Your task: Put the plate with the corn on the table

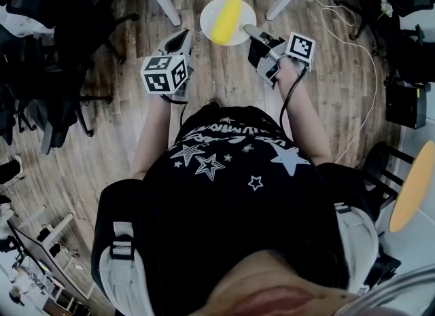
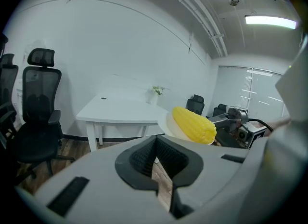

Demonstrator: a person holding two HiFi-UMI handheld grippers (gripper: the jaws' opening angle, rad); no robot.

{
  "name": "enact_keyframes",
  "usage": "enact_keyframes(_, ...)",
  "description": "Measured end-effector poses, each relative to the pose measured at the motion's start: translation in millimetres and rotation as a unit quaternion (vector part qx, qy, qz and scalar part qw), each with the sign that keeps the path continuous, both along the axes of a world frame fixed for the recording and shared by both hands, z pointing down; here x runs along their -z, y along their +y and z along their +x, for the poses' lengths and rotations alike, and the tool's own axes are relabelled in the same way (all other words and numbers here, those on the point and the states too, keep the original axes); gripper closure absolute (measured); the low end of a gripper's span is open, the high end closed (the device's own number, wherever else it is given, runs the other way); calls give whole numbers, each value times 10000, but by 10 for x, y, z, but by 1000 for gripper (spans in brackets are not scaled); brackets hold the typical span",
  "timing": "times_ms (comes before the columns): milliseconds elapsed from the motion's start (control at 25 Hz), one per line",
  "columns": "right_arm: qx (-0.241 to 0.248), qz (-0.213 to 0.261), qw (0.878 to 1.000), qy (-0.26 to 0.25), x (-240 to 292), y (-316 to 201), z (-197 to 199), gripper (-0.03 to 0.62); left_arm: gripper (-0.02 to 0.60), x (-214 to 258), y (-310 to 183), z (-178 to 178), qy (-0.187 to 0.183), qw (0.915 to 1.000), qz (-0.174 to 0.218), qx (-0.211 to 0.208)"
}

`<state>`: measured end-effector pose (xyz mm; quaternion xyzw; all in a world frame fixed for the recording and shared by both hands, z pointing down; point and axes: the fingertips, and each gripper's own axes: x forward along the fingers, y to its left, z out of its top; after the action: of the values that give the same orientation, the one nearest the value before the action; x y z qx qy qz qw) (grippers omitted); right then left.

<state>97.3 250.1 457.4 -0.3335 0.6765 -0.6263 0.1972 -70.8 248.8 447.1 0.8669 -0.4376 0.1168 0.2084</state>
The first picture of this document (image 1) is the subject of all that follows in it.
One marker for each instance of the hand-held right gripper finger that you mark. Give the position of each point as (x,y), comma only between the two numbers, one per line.
(258,32)
(258,53)

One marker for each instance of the white round plate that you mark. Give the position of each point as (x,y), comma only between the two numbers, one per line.
(207,19)

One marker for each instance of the yellow corn cob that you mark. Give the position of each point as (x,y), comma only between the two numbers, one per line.
(226,19)

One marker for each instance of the round yellow side table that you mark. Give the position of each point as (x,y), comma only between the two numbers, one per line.
(414,189)

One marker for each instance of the person's chin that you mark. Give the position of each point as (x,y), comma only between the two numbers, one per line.
(272,284)

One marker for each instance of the black computer case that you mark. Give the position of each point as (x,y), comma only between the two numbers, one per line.
(404,107)

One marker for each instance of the person's black star-print shirt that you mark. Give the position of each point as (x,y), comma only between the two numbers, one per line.
(221,212)

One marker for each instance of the black slatted chair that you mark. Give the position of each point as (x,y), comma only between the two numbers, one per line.
(377,158)

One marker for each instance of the small green plant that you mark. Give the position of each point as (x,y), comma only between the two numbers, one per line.
(386,8)

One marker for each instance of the grey headset rim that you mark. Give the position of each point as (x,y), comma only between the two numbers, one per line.
(401,287)

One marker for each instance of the person's left forearm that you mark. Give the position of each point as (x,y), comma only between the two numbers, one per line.
(151,131)

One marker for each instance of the person's shoe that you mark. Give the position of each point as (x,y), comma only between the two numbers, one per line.
(213,103)

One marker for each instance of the cluttered office desk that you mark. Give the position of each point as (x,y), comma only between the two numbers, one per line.
(44,267)

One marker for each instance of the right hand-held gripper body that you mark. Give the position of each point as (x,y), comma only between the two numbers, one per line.
(300,48)

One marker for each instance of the person's right forearm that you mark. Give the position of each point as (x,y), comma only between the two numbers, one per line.
(306,121)

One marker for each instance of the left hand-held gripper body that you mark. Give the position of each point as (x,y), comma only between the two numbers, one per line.
(159,76)

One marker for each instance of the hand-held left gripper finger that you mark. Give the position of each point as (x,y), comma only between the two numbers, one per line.
(168,43)
(187,48)

